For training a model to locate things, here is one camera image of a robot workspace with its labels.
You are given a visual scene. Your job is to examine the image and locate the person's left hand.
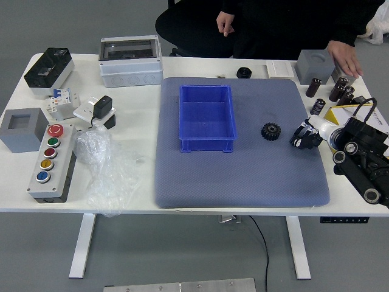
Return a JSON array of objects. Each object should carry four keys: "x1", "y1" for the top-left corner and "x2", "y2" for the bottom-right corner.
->
[{"x1": 326, "y1": 41, "x2": 364, "y2": 78}]

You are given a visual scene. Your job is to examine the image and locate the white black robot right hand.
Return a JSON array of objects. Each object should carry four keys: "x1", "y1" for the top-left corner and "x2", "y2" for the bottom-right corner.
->
[{"x1": 289, "y1": 117, "x2": 339, "y2": 150}]

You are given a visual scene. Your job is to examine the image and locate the person's right hand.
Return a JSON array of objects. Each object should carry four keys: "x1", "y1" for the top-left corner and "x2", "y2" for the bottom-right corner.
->
[{"x1": 216, "y1": 11, "x2": 235, "y2": 37}]

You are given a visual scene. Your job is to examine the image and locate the big black gear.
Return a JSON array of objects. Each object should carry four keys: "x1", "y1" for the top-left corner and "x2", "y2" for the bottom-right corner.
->
[{"x1": 260, "y1": 122, "x2": 281, "y2": 142}]

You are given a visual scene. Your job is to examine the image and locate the grey-blue padded mat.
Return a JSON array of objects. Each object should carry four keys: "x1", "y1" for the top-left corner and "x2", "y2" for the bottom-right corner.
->
[{"x1": 154, "y1": 77, "x2": 331, "y2": 209}]

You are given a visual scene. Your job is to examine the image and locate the yellow white cardboard box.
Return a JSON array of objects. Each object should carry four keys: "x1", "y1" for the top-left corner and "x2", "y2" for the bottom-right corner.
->
[{"x1": 323, "y1": 103, "x2": 389, "y2": 161}]

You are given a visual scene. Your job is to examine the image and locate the grey box with round hole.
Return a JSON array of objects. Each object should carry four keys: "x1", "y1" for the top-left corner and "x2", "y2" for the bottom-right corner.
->
[{"x1": 295, "y1": 49, "x2": 335, "y2": 86}]

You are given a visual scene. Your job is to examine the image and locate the blue plastic box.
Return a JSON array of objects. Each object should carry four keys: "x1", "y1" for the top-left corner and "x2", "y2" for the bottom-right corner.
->
[{"x1": 178, "y1": 84, "x2": 238, "y2": 154}]

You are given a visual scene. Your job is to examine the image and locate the grey five-button control box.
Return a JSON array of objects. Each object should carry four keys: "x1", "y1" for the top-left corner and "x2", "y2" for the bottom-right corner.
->
[{"x1": 26, "y1": 123, "x2": 77, "y2": 204}]

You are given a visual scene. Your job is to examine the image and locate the white crumpled plastic bag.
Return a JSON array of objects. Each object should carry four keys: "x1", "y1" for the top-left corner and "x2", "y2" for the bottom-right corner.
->
[{"x1": 357, "y1": 4, "x2": 389, "y2": 45}]

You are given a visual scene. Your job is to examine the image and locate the person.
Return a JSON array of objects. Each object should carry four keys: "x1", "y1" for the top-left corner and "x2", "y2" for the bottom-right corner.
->
[{"x1": 220, "y1": 0, "x2": 387, "y2": 61}]

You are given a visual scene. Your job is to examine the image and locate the black table control panel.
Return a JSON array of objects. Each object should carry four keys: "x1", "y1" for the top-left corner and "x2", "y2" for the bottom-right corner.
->
[{"x1": 319, "y1": 216, "x2": 370, "y2": 224}]

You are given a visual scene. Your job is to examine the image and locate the white table leg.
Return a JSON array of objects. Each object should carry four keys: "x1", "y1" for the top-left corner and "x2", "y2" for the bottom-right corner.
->
[
  {"x1": 68, "y1": 212, "x2": 97, "y2": 279},
  {"x1": 285, "y1": 215, "x2": 312, "y2": 280}
]

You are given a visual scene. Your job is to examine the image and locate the black power adapter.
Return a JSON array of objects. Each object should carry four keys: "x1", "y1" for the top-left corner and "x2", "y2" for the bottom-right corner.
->
[{"x1": 89, "y1": 95, "x2": 113, "y2": 129}]

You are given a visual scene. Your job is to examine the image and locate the white blue circuit breaker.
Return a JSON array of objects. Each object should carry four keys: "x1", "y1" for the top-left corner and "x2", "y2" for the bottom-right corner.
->
[{"x1": 45, "y1": 87, "x2": 81, "y2": 121}]

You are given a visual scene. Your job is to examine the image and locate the clear plastic bag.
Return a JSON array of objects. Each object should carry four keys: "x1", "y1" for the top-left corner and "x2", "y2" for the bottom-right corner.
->
[{"x1": 72, "y1": 126, "x2": 145, "y2": 218}]

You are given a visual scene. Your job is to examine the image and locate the grey block with square recess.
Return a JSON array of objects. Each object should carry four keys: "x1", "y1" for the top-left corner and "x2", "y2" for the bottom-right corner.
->
[{"x1": 0, "y1": 107, "x2": 50, "y2": 154}]

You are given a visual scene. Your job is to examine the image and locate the grey red-button switch box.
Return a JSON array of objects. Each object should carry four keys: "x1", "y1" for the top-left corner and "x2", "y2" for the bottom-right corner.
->
[{"x1": 331, "y1": 65, "x2": 356, "y2": 86}]

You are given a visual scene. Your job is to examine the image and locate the white wall switch panel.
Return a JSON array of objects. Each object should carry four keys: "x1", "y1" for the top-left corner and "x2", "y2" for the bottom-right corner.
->
[{"x1": 266, "y1": 60, "x2": 295, "y2": 79}]

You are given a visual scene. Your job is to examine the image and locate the grey enclosure with clear lid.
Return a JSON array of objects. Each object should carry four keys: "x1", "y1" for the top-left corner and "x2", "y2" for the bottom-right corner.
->
[{"x1": 98, "y1": 35, "x2": 164, "y2": 89}]

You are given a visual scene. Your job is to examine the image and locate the metal bracket under table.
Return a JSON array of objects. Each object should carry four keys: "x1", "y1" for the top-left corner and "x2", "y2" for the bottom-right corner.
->
[{"x1": 217, "y1": 215, "x2": 243, "y2": 224}]

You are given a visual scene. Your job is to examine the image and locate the black floor cable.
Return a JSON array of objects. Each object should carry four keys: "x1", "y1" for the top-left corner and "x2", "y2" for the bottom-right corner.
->
[{"x1": 249, "y1": 215, "x2": 270, "y2": 292}]

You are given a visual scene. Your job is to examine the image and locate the white wall socket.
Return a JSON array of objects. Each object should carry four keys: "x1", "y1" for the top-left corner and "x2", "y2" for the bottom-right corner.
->
[{"x1": 73, "y1": 96, "x2": 118, "y2": 128}]

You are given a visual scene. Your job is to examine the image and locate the black and white switch box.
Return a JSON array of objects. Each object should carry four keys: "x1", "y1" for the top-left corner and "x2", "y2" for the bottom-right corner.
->
[{"x1": 23, "y1": 47, "x2": 75, "y2": 99}]

